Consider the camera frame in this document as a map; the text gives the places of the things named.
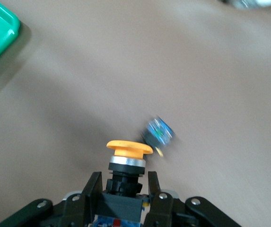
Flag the yellow mushroom push button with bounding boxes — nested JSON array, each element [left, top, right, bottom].
[[94, 140, 154, 227]]

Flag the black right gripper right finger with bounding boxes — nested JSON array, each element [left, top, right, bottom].
[[144, 170, 242, 227]]

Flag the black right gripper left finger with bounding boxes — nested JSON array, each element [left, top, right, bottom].
[[0, 171, 104, 227]]

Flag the red mushroom push button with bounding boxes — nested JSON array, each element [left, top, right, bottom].
[[141, 115, 176, 158]]

